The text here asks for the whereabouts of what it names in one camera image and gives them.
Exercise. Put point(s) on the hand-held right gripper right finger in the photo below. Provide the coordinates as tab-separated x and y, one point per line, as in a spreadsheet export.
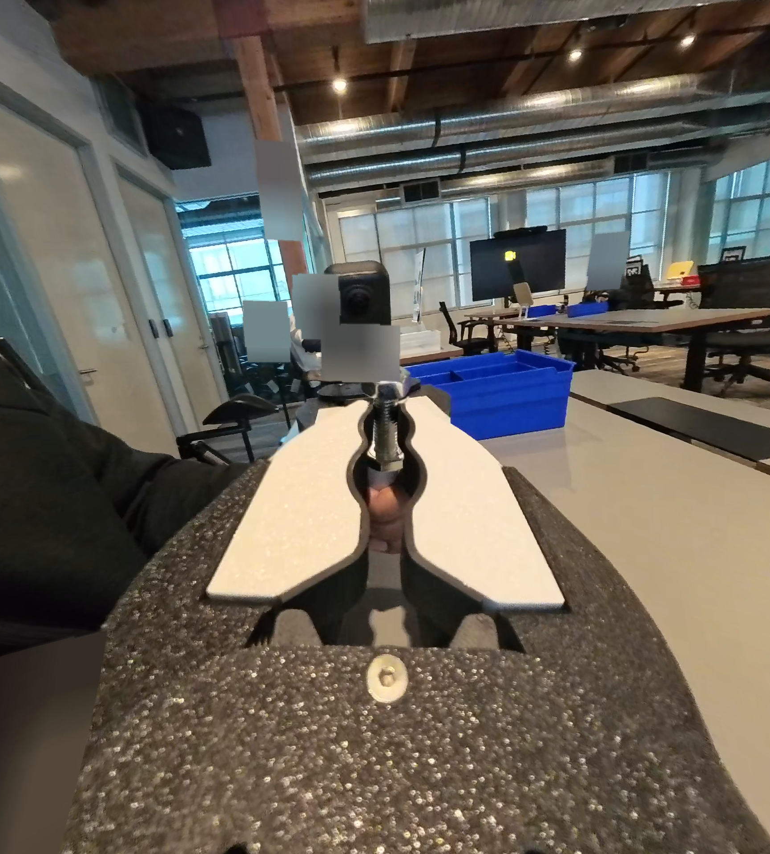
478	527

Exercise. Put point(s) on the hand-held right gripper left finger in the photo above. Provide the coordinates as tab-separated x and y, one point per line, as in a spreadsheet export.
291	527

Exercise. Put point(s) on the silver hex nut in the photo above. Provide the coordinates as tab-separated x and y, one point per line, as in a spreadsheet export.
390	387

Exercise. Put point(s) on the blue plastic bin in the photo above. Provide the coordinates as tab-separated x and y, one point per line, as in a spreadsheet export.
491	400

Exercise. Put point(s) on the silver hex bolt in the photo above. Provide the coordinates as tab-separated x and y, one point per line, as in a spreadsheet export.
385	427

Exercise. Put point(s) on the person's left forearm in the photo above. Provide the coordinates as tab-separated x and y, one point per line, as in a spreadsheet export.
58	500

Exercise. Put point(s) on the person's left hand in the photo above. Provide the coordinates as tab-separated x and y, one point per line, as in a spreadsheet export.
388	517

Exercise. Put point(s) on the beige tablet on stand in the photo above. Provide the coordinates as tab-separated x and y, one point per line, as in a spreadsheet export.
522	293

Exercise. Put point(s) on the small blue bin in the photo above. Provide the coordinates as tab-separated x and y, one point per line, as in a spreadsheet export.
588	309
541	311

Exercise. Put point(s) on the wooden office desk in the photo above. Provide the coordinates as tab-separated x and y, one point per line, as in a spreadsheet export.
625	320

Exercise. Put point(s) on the black desk mat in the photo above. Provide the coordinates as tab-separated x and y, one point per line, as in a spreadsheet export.
712	427

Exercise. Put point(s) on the yellow box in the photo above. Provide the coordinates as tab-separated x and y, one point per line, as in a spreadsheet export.
682	270

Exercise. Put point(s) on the black mesh office chair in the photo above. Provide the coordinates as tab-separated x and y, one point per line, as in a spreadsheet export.
748	293

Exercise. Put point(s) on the black wall monitor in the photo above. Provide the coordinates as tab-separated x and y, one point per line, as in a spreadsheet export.
518	263

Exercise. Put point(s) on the silver ventilation duct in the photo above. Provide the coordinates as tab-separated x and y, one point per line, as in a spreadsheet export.
558	107
491	167

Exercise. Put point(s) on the black wall speaker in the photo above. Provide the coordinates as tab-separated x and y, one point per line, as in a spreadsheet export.
178	137

